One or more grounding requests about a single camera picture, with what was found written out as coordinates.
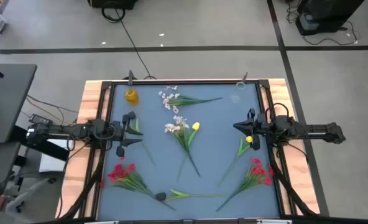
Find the grey desk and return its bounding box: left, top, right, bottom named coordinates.
left=0, top=63, right=38, bottom=144

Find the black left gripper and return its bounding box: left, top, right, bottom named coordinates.
left=111, top=113, right=144, bottom=158

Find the black floor box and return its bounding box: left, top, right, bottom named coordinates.
left=87, top=0, right=139, bottom=10

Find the red artificial flower bunch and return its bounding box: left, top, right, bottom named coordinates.
left=99, top=155, right=177, bottom=212
left=215, top=157, right=275, bottom=213

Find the grey chair base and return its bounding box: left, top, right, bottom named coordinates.
left=3, top=174, right=59, bottom=215

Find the blue-grey table mat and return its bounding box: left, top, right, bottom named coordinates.
left=97, top=83, right=280, bottom=220

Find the yellow artificial tulip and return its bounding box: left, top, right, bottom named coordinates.
left=177, top=121, right=201, bottom=181
left=218, top=135, right=254, bottom=187

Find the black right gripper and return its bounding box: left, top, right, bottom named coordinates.
left=233, top=108, right=267, bottom=152

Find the black floor cable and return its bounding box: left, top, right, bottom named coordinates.
left=101, top=6, right=157, bottom=80

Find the black power adapter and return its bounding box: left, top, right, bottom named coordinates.
left=28, top=114, right=53, bottom=125

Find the black equipment case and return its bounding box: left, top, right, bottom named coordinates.
left=295, top=0, right=365, bottom=36

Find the dark artificial tulip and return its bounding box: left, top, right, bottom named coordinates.
left=155, top=188, right=225, bottom=202

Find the white box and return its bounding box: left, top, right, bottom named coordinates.
left=39, top=139, right=71, bottom=173

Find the yellow faceted glass vase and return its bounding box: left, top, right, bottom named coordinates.
left=124, top=88, right=140, bottom=106

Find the clear glass vase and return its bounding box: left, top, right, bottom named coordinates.
left=229, top=80, right=247, bottom=105

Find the black table edge frame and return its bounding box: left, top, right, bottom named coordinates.
left=78, top=79, right=321, bottom=224

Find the white artificial flower bunch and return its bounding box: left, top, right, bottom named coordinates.
left=158, top=85, right=224, bottom=114
left=164, top=114, right=201, bottom=178

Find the black corrugated cable conduit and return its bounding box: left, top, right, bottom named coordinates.
left=269, top=161, right=318, bottom=217
left=59, top=149, right=107, bottom=220

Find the green leaf stem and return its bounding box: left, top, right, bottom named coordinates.
left=127, top=111, right=157, bottom=167

